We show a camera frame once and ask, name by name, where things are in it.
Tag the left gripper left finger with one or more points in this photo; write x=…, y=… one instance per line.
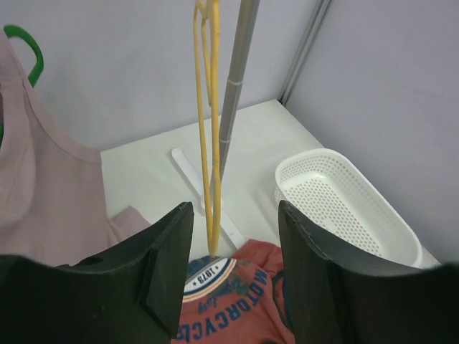
x=129, y=293

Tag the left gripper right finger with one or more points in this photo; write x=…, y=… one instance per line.
x=338, y=293

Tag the red tank top blue trim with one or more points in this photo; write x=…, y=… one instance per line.
x=237, y=299

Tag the pink tank top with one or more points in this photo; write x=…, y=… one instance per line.
x=53, y=206

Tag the white perforated plastic basket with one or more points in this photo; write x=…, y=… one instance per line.
x=330, y=190

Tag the silver clothes rack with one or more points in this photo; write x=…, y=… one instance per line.
x=209, y=184

